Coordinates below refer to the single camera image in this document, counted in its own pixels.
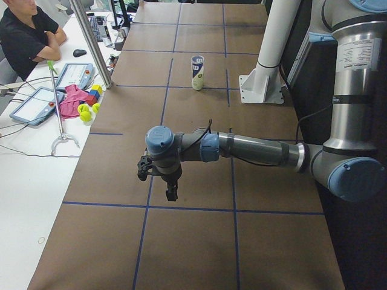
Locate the black computer mouse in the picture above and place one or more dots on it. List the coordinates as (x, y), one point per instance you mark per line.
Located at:
(79, 52)

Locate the yellow cube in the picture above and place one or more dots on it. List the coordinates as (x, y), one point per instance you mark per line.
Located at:
(96, 88)

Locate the teach pendant tablet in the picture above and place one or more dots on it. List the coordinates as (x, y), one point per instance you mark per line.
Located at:
(79, 74)
(36, 108)

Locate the spare tennis ball on desk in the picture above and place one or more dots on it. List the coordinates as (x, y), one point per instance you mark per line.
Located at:
(85, 116)
(96, 107)
(82, 108)

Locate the blue cube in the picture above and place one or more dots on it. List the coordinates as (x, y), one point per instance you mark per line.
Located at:
(94, 93)

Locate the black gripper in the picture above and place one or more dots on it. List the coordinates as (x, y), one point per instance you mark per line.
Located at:
(171, 179)

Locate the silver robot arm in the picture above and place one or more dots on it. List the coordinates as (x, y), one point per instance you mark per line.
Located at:
(346, 162)

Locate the black keyboard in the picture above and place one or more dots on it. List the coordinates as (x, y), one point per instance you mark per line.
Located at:
(95, 28)

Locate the pink cloth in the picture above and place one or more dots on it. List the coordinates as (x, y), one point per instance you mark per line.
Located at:
(68, 107)

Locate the reacher grabber tool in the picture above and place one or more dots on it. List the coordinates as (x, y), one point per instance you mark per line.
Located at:
(63, 137)

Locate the seated person in black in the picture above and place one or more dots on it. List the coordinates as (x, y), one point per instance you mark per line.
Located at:
(29, 36)

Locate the near teach pendant tablet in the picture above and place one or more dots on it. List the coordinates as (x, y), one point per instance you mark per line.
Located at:
(36, 108)

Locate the far teach pendant tablet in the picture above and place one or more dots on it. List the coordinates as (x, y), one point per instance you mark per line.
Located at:
(79, 74)

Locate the red cube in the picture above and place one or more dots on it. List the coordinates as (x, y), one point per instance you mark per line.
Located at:
(91, 99)

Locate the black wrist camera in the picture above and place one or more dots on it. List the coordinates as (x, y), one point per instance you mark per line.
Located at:
(146, 168)

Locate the aluminium frame post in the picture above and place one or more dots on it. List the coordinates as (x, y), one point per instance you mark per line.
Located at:
(99, 61)

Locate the white mounting post with base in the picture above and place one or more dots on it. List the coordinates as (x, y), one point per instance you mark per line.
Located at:
(263, 84)

